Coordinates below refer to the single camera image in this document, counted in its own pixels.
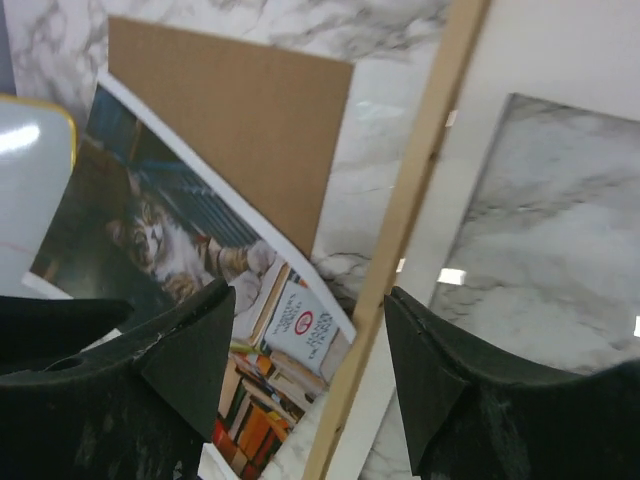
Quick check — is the cat and books photo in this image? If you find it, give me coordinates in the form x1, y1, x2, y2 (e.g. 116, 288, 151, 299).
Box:
23, 73, 356, 479

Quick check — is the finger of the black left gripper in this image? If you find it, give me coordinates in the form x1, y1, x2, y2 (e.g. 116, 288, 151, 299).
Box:
1, 296, 133, 365

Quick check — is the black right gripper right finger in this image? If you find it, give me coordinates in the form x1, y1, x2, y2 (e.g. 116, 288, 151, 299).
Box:
384, 287, 639, 479

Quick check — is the light wooden picture frame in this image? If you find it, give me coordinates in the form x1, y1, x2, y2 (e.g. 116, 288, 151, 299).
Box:
302, 1, 491, 479

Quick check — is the yellow-rimmed whiteboard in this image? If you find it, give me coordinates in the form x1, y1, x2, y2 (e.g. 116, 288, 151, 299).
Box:
1, 94, 77, 298

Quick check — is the brown frame backing board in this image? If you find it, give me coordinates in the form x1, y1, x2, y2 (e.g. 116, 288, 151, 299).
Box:
108, 16, 353, 254

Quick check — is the white mat passe-partout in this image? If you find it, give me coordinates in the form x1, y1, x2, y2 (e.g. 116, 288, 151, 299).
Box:
329, 0, 640, 480

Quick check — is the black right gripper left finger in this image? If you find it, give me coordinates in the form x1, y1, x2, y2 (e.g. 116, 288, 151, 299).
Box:
1, 281, 235, 479

